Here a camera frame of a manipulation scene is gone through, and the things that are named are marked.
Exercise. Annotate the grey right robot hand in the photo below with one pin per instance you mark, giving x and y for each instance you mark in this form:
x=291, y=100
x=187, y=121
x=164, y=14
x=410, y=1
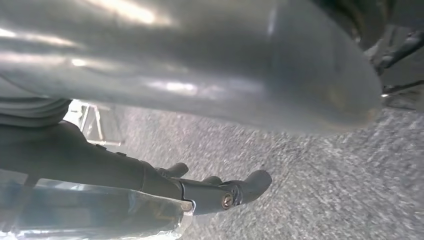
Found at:
x=198, y=59

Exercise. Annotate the stainless steel workbench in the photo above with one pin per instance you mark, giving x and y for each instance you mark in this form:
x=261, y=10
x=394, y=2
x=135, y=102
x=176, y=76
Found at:
x=97, y=126

